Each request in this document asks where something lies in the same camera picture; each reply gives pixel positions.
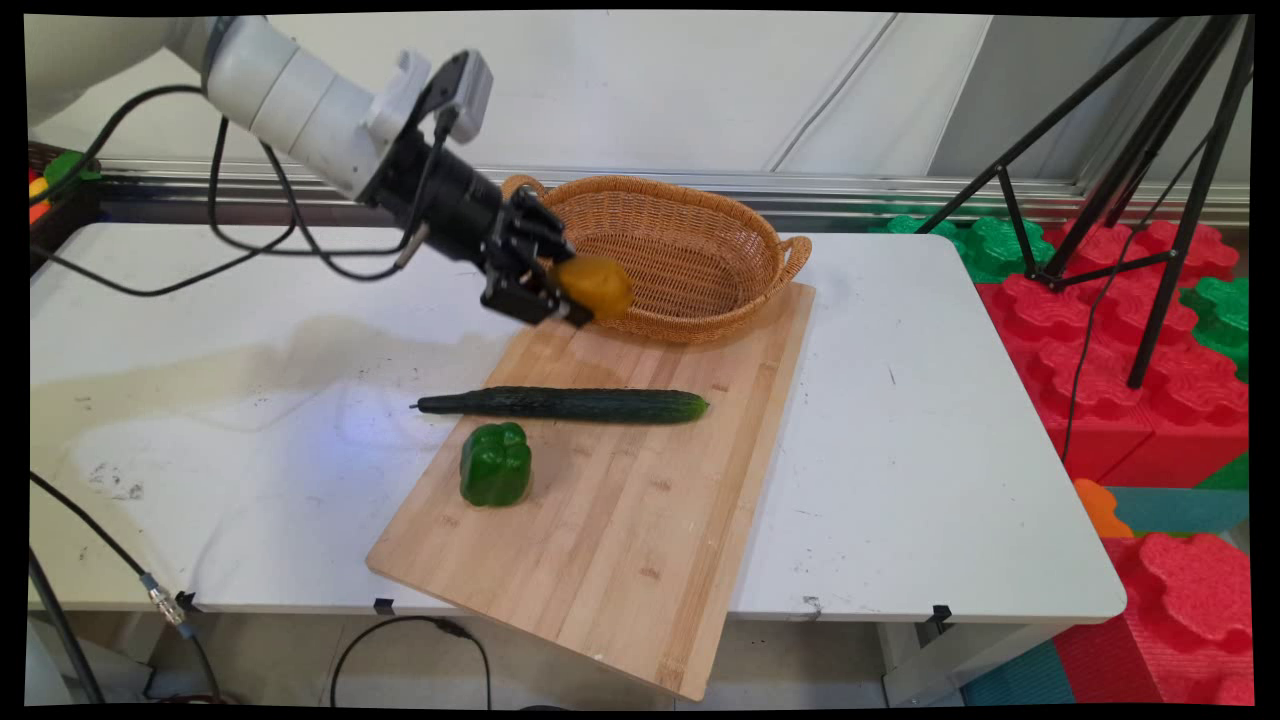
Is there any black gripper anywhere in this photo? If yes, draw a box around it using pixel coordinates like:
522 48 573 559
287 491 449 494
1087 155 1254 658
363 128 593 328

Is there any yellow orange fruit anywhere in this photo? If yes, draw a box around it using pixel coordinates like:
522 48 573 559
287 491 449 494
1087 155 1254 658
550 255 635 323

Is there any dark green cucumber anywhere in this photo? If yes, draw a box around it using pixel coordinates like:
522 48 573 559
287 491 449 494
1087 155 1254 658
410 386 711 425

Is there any woven wicker basket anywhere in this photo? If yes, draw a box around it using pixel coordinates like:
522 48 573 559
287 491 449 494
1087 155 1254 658
500 175 813 346

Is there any green bell pepper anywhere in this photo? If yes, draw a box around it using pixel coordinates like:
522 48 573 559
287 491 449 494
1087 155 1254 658
459 422 534 508

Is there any wooden cutting board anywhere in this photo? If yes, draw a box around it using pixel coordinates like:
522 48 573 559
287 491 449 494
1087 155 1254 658
366 283 816 701

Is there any white table leg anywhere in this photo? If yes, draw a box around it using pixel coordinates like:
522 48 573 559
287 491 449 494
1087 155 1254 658
880 620 1033 707

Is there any red foam building block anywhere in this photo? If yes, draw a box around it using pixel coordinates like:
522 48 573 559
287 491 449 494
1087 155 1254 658
976 272 1251 488
1043 220 1239 291
1053 533 1256 706

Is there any orange foam building block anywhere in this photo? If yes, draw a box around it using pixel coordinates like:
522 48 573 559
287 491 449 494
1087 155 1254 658
1075 478 1136 539

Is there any black tripod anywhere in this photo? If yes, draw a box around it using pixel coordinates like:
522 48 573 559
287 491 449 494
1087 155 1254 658
915 15 1256 391

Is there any teal foam floor mat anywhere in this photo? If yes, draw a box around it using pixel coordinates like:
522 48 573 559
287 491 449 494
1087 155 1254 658
1108 487 1251 536

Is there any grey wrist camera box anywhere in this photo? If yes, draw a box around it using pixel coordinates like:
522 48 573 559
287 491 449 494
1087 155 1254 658
368 50 494 143

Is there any aluminium window rail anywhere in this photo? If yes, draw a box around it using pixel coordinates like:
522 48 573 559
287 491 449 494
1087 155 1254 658
100 160 1251 229

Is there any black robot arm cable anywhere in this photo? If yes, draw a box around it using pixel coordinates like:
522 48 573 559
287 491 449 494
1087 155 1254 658
258 110 446 283
28 85 301 299

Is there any black looped floor cable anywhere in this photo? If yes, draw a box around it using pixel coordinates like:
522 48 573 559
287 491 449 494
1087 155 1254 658
330 615 493 709

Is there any black cable with metal connector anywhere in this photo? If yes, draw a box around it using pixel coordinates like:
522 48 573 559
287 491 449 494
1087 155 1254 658
28 472 223 701

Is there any thin black tripod cable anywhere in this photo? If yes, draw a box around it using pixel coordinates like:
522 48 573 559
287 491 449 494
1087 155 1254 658
1060 130 1213 463

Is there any thick black floor cable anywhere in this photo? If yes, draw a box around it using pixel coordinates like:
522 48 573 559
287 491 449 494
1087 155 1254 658
28 548 107 706

